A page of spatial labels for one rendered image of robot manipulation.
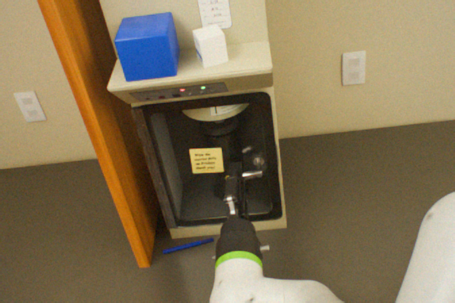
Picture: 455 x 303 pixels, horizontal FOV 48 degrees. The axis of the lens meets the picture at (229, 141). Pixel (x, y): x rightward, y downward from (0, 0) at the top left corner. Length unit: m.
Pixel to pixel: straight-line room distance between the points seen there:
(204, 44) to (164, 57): 0.08
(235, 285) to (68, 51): 0.53
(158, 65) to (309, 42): 0.69
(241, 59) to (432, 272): 0.59
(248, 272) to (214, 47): 0.42
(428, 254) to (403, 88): 1.19
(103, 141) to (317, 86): 0.78
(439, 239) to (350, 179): 1.00
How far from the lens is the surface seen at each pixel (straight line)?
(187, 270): 1.37
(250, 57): 1.01
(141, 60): 0.98
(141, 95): 1.06
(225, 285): 0.94
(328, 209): 1.46
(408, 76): 1.70
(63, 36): 1.01
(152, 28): 0.98
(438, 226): 0.57
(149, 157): 1.24
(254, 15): 1.04
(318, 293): 0.90
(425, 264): 0.57
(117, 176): 1.18
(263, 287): 0.94
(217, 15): 1.04
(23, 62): 1.70
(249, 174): 1.19
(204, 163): 1.23
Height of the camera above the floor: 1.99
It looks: 37 degrees down
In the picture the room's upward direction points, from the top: 10 degrees counter-clockwise
